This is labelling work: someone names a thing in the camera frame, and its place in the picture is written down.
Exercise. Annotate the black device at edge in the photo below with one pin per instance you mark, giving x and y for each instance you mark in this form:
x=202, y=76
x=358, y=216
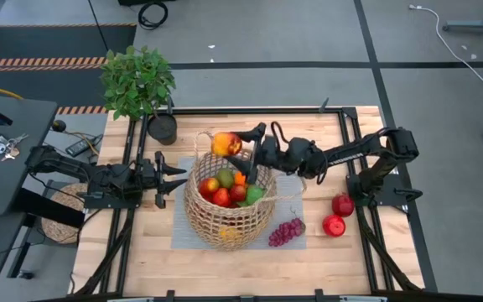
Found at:
x=308, y=110

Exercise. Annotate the black side desk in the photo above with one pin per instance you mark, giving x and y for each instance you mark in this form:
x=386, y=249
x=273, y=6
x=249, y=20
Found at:
x=15, y=180

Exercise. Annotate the green potted plant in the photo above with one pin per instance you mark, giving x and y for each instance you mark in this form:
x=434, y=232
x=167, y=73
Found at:
x=136, y=84

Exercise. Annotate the red pomegranate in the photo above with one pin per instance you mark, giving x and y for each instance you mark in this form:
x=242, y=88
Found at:
x=343, y=205

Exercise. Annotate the black hazard-striped floor mat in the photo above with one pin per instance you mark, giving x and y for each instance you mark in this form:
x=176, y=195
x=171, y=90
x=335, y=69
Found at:
x=36, y=42

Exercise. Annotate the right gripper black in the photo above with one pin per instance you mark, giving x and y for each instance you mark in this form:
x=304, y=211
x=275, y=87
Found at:
x=268, y=155

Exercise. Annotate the black power adapter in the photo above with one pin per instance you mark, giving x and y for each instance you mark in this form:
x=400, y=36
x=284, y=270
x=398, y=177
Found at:
x=80, y=147

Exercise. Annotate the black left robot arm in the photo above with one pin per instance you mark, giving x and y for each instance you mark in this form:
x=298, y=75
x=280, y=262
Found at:
x=48, y=159

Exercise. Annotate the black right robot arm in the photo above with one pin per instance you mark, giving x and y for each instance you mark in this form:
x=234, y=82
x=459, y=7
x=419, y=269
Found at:
x=350, y=157

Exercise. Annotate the green pear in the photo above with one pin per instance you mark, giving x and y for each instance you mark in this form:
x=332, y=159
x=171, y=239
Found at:
x=226, y=178

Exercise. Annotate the dark red apple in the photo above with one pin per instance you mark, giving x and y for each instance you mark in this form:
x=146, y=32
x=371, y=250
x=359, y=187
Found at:
x=237, y=193

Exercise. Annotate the yellow red peach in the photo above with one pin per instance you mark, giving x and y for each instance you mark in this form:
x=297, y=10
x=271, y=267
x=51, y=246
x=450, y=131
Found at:
x=226, y=144

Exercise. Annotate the yellow bell pepper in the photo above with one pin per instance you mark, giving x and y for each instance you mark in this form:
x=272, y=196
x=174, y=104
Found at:
x=230, y=233

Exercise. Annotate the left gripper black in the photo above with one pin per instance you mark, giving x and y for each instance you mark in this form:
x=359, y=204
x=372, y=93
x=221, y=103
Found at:
x=157, y=178

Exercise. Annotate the grey desk leg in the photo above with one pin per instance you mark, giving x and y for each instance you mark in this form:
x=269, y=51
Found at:
x=476, y=27

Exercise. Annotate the grey woven placemat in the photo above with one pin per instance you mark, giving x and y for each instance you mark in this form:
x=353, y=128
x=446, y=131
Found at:
x=178, y=209

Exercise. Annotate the green bell pepper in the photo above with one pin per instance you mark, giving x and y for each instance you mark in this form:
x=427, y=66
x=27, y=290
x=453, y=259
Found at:
x=255, y=194

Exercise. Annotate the orange fruit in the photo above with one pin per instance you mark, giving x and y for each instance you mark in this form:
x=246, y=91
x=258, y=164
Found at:
x=240, y=179

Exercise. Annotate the purple grape bunch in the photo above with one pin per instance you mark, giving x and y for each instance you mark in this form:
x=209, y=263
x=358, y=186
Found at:
x=285, y=232

